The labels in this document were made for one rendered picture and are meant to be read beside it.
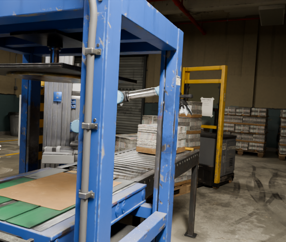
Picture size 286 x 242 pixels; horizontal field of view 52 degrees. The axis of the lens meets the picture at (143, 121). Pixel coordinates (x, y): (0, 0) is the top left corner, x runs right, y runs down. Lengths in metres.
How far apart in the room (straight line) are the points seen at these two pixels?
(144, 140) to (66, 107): 0.88
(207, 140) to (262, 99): 5.36
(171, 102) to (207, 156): 3.48
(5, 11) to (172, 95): 0.74
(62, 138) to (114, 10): 2.16
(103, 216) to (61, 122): 2.08
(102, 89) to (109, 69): 0.06
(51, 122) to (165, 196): 1.76
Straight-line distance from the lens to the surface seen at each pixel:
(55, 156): 2.62
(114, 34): 0.85
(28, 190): 1.39
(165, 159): 1.37
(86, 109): 0.79
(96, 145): 0.81
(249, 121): 8.29
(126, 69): 11.21
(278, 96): 9.90
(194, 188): 2.82
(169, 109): 1.35
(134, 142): 3.23
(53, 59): 1.34
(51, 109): 2.89
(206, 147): 4.77
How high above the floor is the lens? 1.19
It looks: 3 degrees down
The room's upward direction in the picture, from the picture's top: 3 degrees clockwise
